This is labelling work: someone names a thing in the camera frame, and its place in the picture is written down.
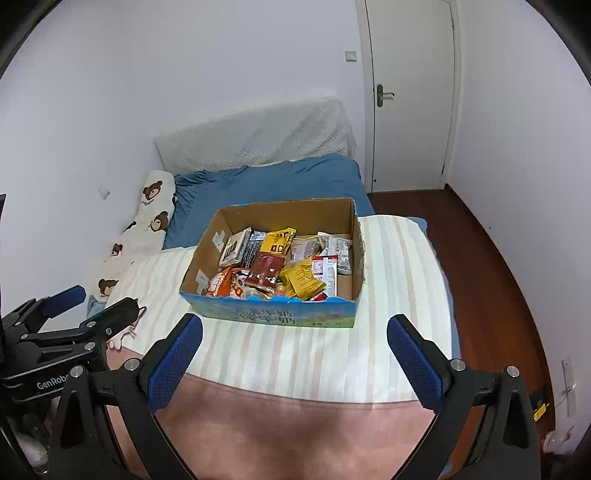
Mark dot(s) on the striped pink blanket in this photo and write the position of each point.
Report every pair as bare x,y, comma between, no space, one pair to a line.
295,360

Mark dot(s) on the dark red snack packet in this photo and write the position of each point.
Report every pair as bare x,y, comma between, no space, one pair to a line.
265,270

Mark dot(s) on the red and silver snack packet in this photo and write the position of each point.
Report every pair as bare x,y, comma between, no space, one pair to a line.
324,270

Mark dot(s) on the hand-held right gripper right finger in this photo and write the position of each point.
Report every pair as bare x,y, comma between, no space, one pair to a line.
415,364

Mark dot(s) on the white wall outlet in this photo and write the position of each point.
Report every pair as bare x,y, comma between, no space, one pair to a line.
104,192

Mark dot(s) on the colourful candy bag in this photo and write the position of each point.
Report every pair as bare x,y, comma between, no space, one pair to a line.
277,291

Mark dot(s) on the bear print pillow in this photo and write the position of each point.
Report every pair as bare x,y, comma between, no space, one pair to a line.
147,207

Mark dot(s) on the small yellow snack packet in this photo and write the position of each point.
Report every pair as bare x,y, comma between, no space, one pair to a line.
302,279

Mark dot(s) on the cardboard box with blue print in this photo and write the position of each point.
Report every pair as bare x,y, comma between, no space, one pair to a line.
277,316

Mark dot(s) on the large yellow snack packet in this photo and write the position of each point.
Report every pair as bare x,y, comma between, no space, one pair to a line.
278,240

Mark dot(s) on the white door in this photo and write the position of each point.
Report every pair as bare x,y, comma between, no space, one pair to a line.
411,138

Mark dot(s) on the white headboard cushion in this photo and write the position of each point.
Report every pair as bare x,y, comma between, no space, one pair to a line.
258,134

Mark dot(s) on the clear plastic bottle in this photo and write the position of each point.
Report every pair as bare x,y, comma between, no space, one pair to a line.
558,441

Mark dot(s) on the white wall socket plate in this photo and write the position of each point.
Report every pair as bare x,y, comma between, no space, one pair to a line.
569,378

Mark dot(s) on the white light switch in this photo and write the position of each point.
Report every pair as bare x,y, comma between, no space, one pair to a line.
351,55

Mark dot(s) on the black snack packet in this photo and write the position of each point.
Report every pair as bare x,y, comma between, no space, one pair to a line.
253,251

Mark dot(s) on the white and brown snack packet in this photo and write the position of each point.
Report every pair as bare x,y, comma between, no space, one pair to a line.
233,247

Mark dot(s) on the clear yellow-edged snack packet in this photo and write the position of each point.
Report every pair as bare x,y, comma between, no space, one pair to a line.
304,249

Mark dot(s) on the yellow and black tool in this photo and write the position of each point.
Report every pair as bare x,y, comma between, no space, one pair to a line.
539,406

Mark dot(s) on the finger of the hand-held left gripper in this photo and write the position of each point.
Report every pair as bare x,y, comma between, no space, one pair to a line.
64,297
115,314

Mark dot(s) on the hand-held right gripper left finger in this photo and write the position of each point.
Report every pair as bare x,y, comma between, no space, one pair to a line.
175,364

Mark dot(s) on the blue bed sheet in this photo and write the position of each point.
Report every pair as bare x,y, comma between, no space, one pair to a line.
277,184

